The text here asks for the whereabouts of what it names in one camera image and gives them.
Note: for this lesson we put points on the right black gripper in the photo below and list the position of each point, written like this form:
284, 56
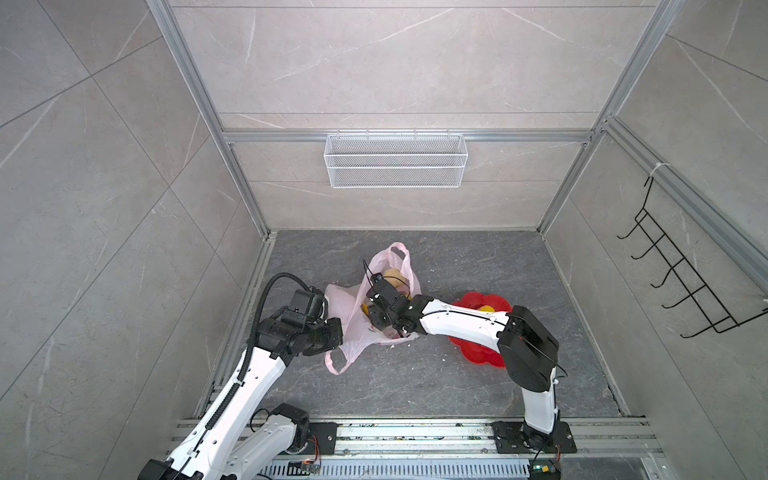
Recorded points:
373, 311

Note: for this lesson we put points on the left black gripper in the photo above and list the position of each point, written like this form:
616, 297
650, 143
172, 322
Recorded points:
336, 335

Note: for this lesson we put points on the beige round fake fruit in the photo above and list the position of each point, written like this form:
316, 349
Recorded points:
395, 278

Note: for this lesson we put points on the pink plastic fruit-print bag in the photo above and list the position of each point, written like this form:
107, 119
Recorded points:
347, 305

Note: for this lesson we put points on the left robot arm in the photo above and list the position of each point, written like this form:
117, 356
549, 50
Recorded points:
291, 319

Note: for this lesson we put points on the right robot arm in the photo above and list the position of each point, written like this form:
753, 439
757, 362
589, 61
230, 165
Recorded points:
529, 351

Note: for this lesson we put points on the red flower-shaped plate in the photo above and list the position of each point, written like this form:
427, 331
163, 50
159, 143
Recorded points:
473, 352

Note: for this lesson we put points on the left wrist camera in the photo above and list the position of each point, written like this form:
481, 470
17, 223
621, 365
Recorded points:
309, 303

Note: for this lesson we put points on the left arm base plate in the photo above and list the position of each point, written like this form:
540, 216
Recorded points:
326, 435

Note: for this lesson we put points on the white wire mesh basket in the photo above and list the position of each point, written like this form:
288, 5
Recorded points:
401, 160

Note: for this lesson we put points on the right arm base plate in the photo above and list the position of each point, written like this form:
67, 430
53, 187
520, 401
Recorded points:
519, 438

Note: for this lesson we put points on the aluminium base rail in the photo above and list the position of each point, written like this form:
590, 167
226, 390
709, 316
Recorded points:
459, 448

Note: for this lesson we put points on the black wire hook rack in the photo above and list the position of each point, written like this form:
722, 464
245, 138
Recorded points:
717, 317

